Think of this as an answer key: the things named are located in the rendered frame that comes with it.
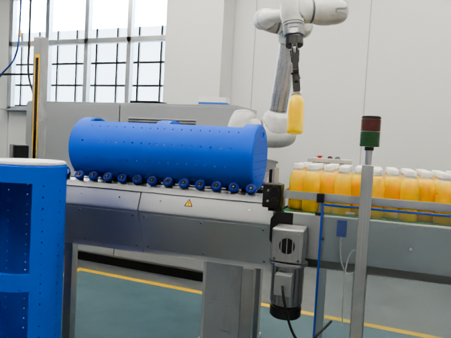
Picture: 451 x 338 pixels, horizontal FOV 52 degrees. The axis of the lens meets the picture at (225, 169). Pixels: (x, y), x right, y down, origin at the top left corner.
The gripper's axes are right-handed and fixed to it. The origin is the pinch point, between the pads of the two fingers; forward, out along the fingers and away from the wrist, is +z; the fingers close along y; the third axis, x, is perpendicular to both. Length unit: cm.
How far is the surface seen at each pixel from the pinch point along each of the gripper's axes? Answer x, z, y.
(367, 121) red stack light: 21.8, 24.6, 36.5
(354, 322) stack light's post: 15, 89, 26
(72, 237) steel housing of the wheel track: -109, 60, -20
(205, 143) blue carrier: -38.8, 22.2, 1.4
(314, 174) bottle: 5.0, 38.3, 9.3
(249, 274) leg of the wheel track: -23, 77, -8
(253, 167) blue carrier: -19.0, 33.6, 1.3
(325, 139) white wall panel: 26, -22, -276
